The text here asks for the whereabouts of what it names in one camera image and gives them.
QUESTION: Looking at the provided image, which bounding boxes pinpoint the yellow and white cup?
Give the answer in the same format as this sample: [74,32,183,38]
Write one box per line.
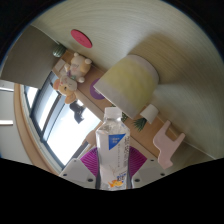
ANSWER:
[93,54,160,120]

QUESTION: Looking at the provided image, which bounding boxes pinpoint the white wall socket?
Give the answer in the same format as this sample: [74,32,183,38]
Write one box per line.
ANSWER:
[62,63,72,76]
[54,58,67,72]

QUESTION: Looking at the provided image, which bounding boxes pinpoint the ceiling strip lights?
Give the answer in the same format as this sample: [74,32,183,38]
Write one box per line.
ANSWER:
[0,87,15,126]

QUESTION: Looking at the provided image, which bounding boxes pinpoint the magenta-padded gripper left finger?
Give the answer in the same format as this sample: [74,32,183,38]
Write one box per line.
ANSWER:
[59,146,101,190]

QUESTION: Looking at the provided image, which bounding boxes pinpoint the flat round red coaster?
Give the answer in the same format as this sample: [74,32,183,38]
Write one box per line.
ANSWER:
[70,28,93,49]

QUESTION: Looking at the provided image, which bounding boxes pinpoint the dark-framed window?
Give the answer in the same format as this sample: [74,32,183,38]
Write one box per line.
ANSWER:
[20,71,103,169]

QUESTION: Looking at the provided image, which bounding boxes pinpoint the purple round number sign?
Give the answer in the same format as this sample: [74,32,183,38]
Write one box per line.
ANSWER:
[89,77,106,100]

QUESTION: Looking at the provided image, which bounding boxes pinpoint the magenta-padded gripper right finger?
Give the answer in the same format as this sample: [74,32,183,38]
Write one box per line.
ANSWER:
[126,146,168,190]

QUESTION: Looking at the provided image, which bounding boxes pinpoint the clear plastic water bottle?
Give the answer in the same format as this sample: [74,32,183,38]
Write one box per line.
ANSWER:
[95,106,132,191]

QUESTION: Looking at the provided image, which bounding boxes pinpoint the pink horse figurine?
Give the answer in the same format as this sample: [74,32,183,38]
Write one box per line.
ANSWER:
[152,120,186,170]

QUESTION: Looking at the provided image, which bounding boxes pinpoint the small plant in white pot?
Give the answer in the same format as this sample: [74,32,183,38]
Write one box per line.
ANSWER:
[132,103,159,132]

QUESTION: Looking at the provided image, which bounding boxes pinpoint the plush mouse toy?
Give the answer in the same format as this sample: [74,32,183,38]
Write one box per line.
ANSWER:
[53,52,93,105]

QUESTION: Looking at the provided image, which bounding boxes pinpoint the black horse figurine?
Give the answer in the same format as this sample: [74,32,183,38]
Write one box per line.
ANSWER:
[69,99,87,124]

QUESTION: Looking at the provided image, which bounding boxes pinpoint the grey-green desk partition panel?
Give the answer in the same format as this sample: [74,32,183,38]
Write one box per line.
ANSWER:
[0,24,59,90]

